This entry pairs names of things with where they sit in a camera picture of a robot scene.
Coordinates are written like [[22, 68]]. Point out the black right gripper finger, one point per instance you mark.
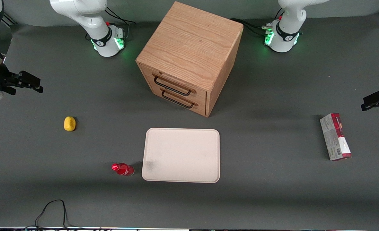
[[30, 78], [35, 88]]

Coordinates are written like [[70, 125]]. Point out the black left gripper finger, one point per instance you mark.
[[371, 106], [377, 96]]

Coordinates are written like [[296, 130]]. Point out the red coke bottle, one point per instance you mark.
[[123, 169]]

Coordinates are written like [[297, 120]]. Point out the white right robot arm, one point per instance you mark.
[[90, 19]]

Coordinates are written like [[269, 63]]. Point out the beige rectangular tray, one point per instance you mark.
[[189, 154]]

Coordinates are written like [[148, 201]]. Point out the grey and red carton box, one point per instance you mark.
[[335, 138]]

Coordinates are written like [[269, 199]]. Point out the yellow lemon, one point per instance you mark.
[[69, 124]]

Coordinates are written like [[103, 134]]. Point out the wooden drawer front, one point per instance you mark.
[[176, 80], [197, 106]]

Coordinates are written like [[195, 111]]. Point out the wooden drawer cabinet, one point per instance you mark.
[[192, 41]]

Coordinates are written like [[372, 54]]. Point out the aluminium frame rail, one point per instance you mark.
[[9, 21]]

